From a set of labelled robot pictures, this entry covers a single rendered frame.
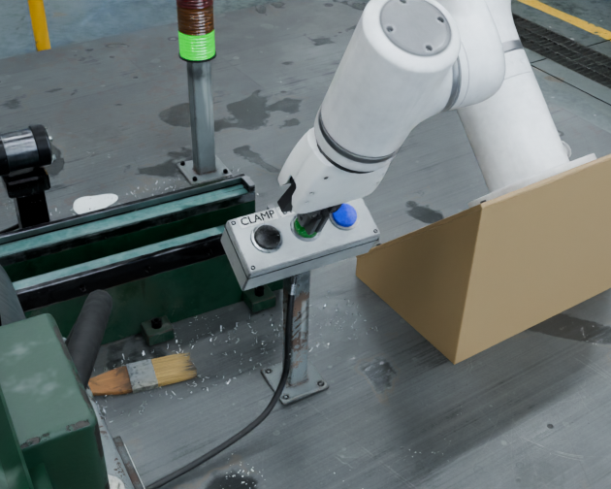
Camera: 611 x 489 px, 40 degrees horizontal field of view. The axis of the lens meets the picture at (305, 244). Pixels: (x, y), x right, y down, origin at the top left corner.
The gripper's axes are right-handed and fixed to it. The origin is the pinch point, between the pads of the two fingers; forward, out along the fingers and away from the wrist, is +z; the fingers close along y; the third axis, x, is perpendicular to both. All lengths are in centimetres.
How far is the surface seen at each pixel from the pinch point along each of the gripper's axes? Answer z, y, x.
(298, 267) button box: 5.5, 2.0, 3.5
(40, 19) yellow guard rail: 195, -22, -194
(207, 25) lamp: 27, -11, -49
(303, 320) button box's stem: 16.4, -0.3, 6.7
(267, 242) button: 2.3, 5.5, 0.8
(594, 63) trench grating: 191, -259, -115
